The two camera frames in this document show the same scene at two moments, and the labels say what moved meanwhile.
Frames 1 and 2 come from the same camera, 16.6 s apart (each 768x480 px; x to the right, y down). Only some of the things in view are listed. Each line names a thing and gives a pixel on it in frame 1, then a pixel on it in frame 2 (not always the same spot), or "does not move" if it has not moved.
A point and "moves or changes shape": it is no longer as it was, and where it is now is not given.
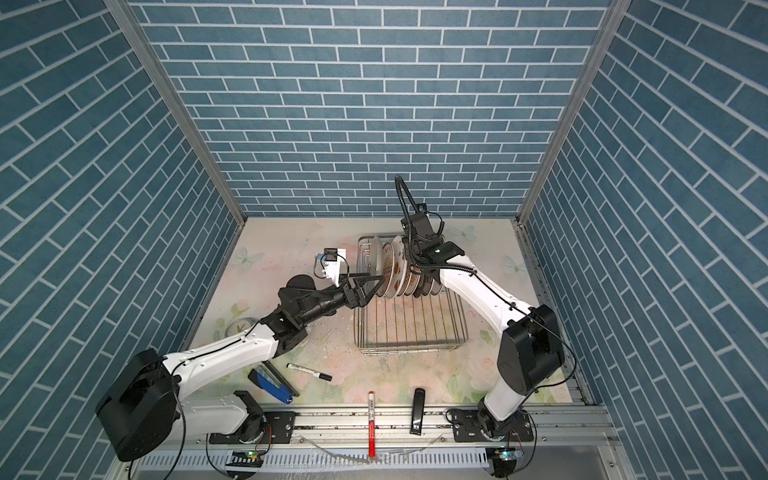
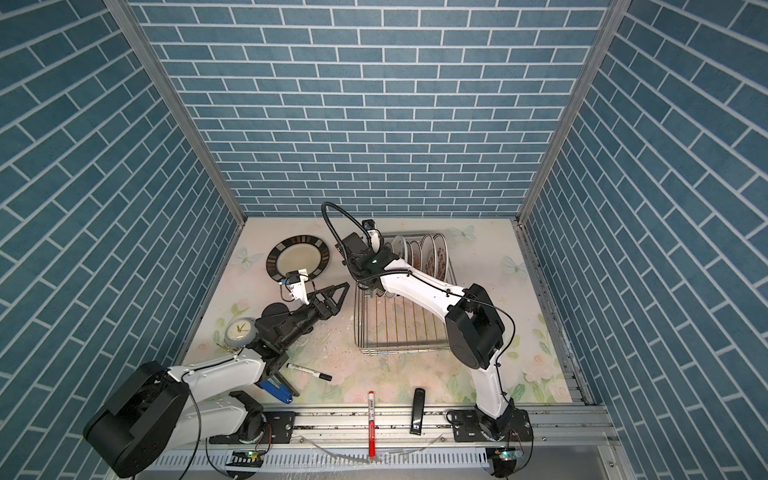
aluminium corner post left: (174, 95) does not move
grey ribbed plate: (375, 263) moves or changes shape
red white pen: (371, 425) does not move
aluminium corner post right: (610, 23) does not move
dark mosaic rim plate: (423, 286) moves or changes shape
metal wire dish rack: (431, 323) does not move
